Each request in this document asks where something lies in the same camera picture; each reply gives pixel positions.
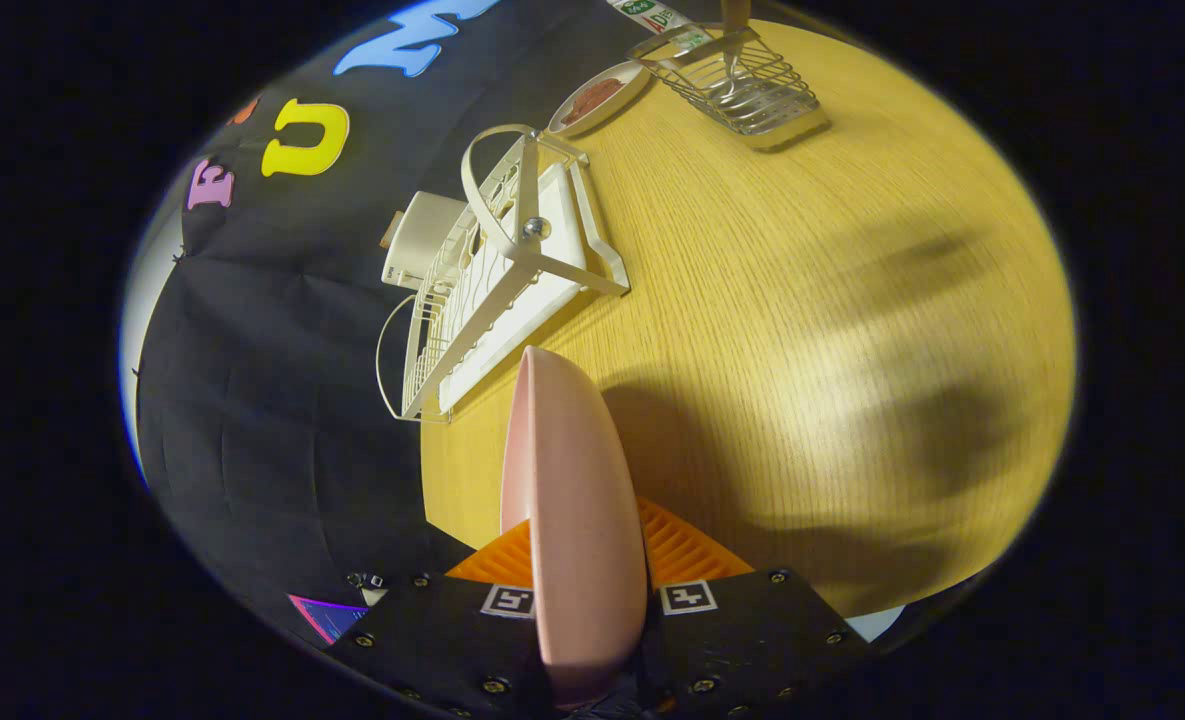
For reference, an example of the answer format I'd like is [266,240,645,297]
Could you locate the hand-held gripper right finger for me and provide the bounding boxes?
[637,497,873,720]

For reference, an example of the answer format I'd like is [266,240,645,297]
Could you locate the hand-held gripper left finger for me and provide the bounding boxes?
[327,520,558,720]

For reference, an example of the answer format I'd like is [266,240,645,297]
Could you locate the pink plate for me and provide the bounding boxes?
[500,345,650,709]

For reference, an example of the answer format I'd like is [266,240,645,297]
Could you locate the white dish rack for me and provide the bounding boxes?
[376,124,631,423]

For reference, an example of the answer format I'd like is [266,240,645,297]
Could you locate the metal wire basket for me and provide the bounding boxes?
[627,25,821,136]

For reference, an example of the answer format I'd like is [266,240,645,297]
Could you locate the wooden handle spoon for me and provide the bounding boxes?
[707,0,758,106]

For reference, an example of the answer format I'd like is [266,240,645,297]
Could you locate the beige plate with meat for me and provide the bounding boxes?
[547,60,653,138]

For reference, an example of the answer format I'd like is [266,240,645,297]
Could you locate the black backdrop cloth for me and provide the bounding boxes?
[117,0,653,651]

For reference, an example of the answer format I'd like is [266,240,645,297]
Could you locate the white toaster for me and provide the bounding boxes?
[382,190,468,291]

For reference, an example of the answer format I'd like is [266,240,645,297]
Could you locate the white bottle green label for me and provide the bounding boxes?
[607,0,713,51]

